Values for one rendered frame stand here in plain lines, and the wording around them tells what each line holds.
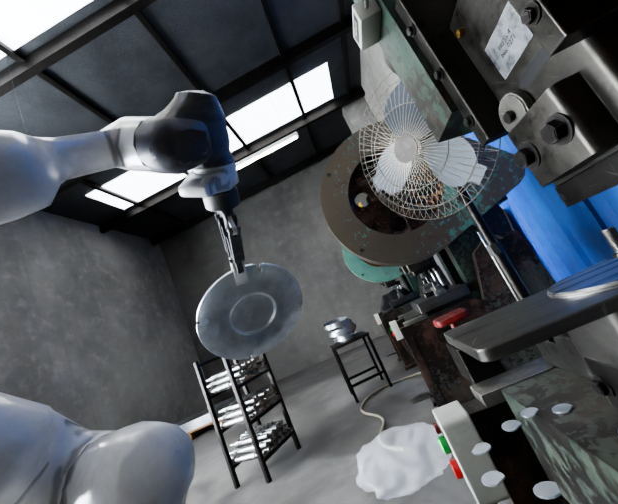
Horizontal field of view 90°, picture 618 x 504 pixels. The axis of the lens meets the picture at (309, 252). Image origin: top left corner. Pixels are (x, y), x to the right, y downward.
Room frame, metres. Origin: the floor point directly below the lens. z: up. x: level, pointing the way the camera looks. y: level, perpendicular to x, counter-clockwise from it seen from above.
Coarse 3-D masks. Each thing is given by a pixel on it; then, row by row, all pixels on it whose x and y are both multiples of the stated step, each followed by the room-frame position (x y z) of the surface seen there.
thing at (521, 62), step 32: (480, 0) 0.33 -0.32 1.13; (480, 32) 0.36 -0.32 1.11; (512, 32) 0.32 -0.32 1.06; (608, 32) 0.26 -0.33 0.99; (480, 64) 0.39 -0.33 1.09; (512, 64) 0.34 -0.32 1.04; (544, 64) 0.31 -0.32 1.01; (576, 64) 0.28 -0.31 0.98; (608, 64) 0.26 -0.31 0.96; (512, 96) 0.36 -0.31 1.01; (544, 96) 0.30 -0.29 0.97; (576, 96) 0.29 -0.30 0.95; (608, 96) 0.28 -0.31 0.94; (512, 128) 0.39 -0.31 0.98; (544, 128) 0.31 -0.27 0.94; (576, 128) 0.29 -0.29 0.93; (608, 128) 0.28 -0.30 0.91; (544, 160) 0.35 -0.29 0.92; (576, 160) 0.31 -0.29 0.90
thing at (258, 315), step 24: (264, 264) 0.75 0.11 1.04; (216, 288) 0.72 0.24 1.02; (240, 288) 0.75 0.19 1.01; (264, 288) 0.79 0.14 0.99; (288, 288) 0.83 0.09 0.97; (216, 312) 0.75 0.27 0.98; (240, 312) 0.80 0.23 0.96; (264, 312) 0.84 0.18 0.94; (288, 312) 0.88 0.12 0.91; (216, 336) 0.79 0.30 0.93; (240, 336) 0.83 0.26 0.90; (264, 336) 0.87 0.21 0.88
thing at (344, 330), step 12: (324, 324) 3.44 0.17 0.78; (336, 324) 3.24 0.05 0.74; (348, 324) 3.29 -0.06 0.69; (336, 336) 3.27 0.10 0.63; (348, 336) 3.33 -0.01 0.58; (360, 336) 3.20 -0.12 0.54; (336, 348) 3.17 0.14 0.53; (372, 348) 3.21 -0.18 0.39; (336, 360) 3.54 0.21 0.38; (372, 360) 3.57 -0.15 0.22; (360, 372) 3.56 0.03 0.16; (384, 372) 3.21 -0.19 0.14; (348, 384) 3.18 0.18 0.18
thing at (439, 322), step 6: (450, 312) 0.70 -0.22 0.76; (456, 312) 0.66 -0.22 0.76; (462, 312) 0.65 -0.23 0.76; (468, 312) 0.65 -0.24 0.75; (438, 318) 0.69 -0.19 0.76; (444, 318) 0.66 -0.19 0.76; (450, 318) 0.65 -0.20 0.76; (456, 318) 0.65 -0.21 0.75; (462, 318) 0.65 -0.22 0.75; (438, 324) 0.66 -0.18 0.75; (444, 324) 0.65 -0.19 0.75; (450, 324) 0.65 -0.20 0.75; (456, 324) 0.67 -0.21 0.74
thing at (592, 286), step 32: (576, 288) 0.33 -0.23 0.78; (608, 288) 0.30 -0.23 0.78; (480, 320) 0.40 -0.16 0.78; (512, 320) 0.34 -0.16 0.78; (544, 320) 0.29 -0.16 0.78; (576, 320) 0.28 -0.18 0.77; (608, 320) 0.31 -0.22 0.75; (480, 352) 0.29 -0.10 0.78; (512, 352) 0.29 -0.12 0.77; (608, 352) 0.33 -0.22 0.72; (608, 384) 0.36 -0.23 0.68
